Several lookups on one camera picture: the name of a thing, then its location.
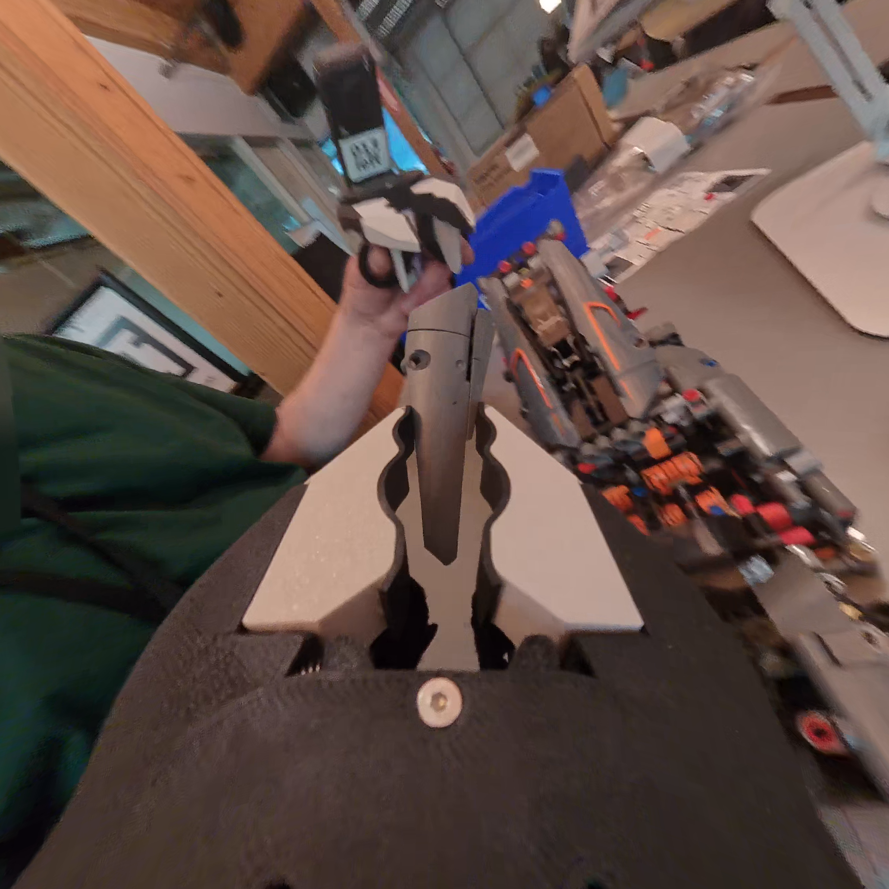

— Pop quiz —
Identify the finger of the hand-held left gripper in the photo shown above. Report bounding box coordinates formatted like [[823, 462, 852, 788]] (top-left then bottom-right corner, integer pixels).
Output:
[[351, 198, 422, 252], [415, 177, 478, 275]]

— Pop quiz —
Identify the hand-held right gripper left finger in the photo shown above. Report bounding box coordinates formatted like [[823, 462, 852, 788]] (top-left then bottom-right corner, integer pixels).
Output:
[[240, 406, 418, 657]]

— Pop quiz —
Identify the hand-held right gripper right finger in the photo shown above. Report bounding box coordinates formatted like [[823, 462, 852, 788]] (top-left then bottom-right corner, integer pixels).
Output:
[[472, 404, 645, 661]]

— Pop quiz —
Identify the grey lego vehicle model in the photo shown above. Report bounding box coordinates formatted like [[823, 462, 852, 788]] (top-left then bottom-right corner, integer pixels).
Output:
[[479, 222, 889, 800]]

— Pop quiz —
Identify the grey lego wing assembly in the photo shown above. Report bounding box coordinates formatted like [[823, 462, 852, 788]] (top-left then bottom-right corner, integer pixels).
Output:
[[403, 285, 497, 565]]

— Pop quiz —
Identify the person's left forearm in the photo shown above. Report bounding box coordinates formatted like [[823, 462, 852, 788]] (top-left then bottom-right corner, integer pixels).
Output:
[[260, 309, 411, 468]]

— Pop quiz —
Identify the person's left hand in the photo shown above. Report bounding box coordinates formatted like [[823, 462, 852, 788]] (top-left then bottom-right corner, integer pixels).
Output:
[[339, 239, 476, 343]]

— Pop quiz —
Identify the blue bin with white label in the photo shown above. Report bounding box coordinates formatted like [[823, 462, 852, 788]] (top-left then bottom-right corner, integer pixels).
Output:
[[467, 169, 588, 279]]

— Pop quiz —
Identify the cardboard box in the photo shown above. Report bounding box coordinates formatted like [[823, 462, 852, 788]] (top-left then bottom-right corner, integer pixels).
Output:
[[465, 64, 619, 209]]

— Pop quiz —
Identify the white sticker sheet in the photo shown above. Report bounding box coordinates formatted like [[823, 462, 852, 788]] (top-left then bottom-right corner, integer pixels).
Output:
[[604, 167, 772, 279]]

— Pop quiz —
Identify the person's green shirt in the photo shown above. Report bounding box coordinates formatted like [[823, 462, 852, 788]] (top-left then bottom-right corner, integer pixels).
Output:
[[0, 333, 307, 869]]

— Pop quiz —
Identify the clear plastic parts bag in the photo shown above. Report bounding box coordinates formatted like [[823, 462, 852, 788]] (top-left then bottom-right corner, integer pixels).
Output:
[[576, 69, 786, 209]]

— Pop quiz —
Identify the framed white sign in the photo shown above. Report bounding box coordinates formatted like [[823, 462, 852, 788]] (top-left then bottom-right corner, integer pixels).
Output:
[[49, 271, 251, 393]]

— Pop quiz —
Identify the white book stand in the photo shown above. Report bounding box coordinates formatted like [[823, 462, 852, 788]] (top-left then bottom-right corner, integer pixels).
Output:
[[750, 0, 889, 339]]

